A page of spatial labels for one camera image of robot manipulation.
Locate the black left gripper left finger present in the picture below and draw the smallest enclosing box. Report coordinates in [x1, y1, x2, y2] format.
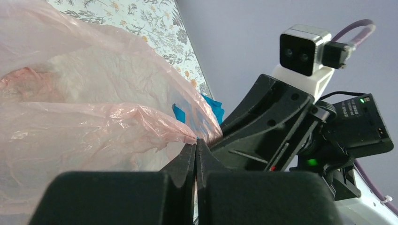
[30, 144, 196, 225]

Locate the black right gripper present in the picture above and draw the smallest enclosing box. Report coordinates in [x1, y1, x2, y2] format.
[210, 74, 394, 171]

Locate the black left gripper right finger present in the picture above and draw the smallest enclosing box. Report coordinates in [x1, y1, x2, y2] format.
[196, 139, 342, 225]

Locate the pink plastic trash bag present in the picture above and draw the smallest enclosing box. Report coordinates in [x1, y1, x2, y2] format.
[0, 0, 222, 225]

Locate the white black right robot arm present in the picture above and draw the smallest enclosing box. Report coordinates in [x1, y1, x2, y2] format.
[210, 75, 398, 225]

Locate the bright blue folded cloth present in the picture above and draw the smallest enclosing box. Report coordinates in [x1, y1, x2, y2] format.
[171, 94, 225, 139]

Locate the floral patterned tablecloth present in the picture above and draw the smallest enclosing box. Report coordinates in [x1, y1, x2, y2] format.
[49, 0, 212, 98]

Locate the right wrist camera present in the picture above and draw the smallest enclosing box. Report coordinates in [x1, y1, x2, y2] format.
[271, 24, 351, 101]

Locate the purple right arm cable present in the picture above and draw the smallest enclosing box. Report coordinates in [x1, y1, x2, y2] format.
[332, 19, 398, 217]

